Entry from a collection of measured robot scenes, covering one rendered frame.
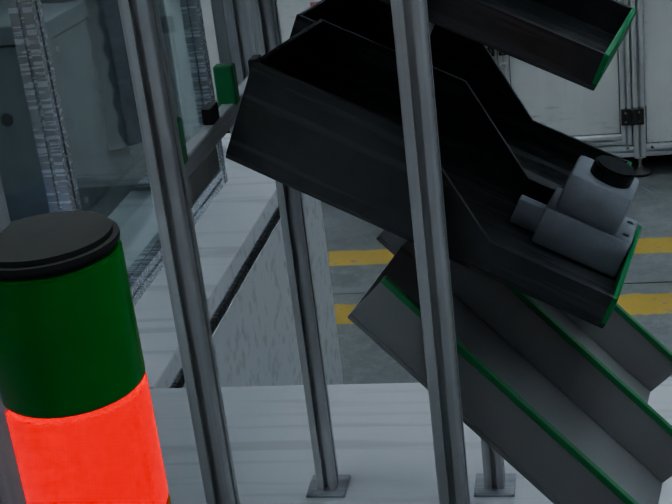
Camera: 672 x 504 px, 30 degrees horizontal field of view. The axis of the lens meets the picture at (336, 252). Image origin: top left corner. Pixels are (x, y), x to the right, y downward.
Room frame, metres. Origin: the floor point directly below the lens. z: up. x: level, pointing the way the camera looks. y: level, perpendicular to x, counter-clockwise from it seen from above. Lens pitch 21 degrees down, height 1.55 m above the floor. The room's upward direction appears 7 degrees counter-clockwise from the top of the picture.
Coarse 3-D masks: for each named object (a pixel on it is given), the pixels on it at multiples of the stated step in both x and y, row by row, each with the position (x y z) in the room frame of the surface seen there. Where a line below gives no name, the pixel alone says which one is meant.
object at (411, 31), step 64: (128, 0) 0.78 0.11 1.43; (256, 0) 1.10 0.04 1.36; (192, 256) 0.79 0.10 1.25; (448, 256) 0.76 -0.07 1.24; (192, 320) 0.78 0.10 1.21; (448, 320) 0.75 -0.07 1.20; (192, 384) 0.78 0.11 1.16; (320, 384) 1.10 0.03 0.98; (448, 384) 0.75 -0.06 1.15; (320, 448) 1.11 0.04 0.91; (448, 448) 0.75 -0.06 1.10
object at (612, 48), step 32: (384, 0) 0.78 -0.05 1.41; (448, 0) 0.77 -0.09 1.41; (480, 0) 0.84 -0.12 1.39; (512, 0) 0.86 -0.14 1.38; (544, 0) 0.87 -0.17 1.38; (576, 0) 0.87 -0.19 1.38; (608, 0) 0.86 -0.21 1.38; (480, 32) 0.76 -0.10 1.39; (512, 32) 0.75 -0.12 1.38; (544, 32) 0.75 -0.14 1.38; (576, 32) 0.83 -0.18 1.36; (608, 32) 0.86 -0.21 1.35; (544, 64) 0.75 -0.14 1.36; (576, 64) 0.74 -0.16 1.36; (608, 64) 0.77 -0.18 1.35
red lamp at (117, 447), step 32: (96, 416) 0.37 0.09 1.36; (128, 416) 0.38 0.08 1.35; (32, 448) 0.37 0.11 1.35; (64, 448) 0.37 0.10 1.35; (96, 448) 0.37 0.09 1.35; (128, 448) 0.38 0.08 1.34; (160, 448) 0.40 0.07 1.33; (32, 480) 0.37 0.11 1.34; (64, 480) 0.37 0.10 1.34; (96, 480) 0.37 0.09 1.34; (128, 480) 0.37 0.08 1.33; (160, 480) 0.39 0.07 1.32
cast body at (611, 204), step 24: (576, 168) 0.82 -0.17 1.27; (600, 168) 0.81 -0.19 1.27; (624, 168) 0.82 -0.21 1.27; (576, 192) 0.81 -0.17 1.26; (600, 192) 0.80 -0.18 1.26; (624, 192) 0.80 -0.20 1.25; (528, 216) 0.84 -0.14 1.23; (552, 216) 0.82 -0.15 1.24; (576, 216) 0.81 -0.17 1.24; (600, 216) 0.80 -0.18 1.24; (624, 216) 0.80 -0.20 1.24; (552, 240) 0.82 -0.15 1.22; (576, 240) 0.81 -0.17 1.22; (600, 240) 0.80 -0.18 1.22; (624, 240) 0.80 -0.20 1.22; (600, 264) 0.80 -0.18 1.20
